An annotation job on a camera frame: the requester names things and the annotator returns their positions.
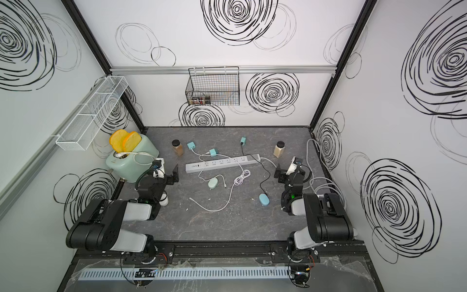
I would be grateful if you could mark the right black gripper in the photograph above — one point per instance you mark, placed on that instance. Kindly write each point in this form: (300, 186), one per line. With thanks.
(283, 174)

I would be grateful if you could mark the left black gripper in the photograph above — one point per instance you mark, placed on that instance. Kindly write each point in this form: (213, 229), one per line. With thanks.
(171, 177)

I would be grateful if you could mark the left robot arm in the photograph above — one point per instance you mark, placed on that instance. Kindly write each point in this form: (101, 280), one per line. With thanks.
(99, 227)

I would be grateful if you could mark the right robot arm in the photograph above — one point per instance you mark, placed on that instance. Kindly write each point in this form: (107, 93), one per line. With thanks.
(326, 218)

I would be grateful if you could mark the beige spice jar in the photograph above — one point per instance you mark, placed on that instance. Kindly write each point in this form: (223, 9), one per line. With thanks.
(279, 149)

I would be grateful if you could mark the white power strip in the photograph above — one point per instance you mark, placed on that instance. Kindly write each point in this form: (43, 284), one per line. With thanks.
(222, 163)

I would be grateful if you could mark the white earbud case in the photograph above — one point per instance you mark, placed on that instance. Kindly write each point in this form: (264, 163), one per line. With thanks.
(164, 201)

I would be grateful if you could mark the brown spice jar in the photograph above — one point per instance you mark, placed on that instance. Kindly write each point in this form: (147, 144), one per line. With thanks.
(178, 147)

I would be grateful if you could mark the blue earbud case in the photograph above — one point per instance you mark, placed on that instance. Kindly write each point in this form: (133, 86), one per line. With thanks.
(264, 199)

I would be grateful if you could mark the mint green earbud case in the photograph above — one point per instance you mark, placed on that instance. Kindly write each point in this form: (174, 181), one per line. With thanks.
(212, 183)

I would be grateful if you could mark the mint green toaster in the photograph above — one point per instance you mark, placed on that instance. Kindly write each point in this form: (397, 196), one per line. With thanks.
(131, 166)

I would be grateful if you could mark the yellow toast slice right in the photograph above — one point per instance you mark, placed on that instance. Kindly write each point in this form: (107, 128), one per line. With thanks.
(131, 141)

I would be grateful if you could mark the yellow toast slice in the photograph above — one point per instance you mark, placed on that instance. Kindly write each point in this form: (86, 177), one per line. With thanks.
(131, 141)
(116, 140)

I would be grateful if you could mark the yellow toast slice left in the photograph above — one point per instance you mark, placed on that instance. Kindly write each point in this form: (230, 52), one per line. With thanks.
(116, 140)

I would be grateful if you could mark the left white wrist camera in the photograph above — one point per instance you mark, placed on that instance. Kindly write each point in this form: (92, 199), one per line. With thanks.
(158, 168)

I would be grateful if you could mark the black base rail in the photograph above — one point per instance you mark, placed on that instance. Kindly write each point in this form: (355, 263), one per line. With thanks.
(276, 251)

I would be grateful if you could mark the black wire basket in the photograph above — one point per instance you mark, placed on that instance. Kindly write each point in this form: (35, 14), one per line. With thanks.
(218, 86)

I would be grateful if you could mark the white wire shelf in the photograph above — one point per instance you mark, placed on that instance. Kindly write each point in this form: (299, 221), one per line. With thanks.
(92, 113)

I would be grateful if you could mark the white slotted cable duct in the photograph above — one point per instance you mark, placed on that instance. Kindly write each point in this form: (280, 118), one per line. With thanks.
(202, 273)

